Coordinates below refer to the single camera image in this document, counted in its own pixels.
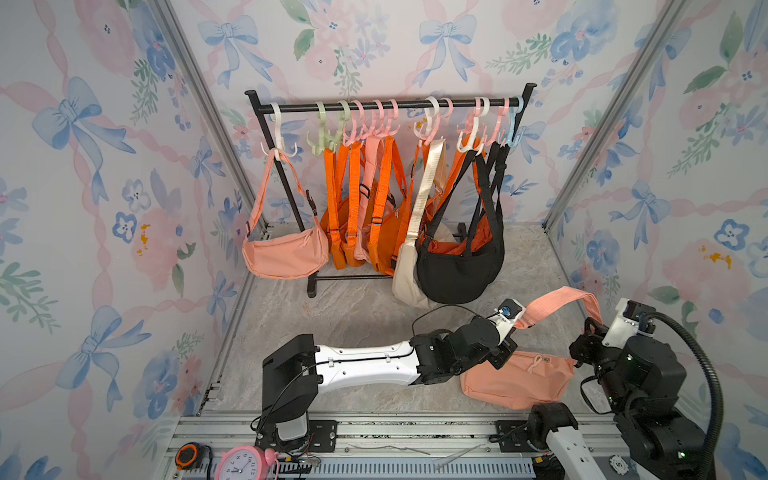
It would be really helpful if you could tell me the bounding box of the pink bag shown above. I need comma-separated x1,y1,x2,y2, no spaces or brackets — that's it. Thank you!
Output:
460,286,602,410
241,148,330,280

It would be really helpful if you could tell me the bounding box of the black crossbody bag front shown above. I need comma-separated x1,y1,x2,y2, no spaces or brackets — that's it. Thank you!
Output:
416,142,509,304

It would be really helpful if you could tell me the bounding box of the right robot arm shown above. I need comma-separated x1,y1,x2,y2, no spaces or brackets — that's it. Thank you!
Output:
569,312,724,479

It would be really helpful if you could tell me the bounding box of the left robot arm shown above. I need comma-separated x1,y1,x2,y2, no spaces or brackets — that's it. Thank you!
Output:
255,305,524,449

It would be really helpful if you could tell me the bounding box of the beige crossbody bag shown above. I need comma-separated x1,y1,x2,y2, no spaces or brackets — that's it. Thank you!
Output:
392,139,445,309

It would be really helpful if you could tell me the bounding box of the white hook far left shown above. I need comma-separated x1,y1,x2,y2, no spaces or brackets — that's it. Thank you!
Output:
262,102,298,158

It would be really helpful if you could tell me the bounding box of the orange bags left cluster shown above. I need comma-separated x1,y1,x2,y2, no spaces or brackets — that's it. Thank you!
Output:
321,136,414,276

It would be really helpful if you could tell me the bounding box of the pink alarm clock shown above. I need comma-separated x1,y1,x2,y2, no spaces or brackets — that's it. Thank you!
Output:
214,445,278,480

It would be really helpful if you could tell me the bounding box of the orange black tape measure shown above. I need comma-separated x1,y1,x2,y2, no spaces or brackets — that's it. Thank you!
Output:
174,442,212,471

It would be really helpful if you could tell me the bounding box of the black clothes rack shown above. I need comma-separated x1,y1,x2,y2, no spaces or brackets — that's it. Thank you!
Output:
244,83,537,298

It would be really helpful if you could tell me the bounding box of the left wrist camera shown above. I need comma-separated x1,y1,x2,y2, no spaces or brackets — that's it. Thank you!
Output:
488,298,526,343

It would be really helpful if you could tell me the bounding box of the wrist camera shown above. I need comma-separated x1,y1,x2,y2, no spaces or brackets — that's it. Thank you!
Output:
488,298,526,343
602,298,657,349

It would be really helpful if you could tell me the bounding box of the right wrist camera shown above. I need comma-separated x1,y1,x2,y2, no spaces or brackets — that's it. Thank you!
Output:
602,298,657,349

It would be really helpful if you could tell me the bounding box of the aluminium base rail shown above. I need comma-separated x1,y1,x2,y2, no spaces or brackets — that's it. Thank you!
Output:
152,413,679,480

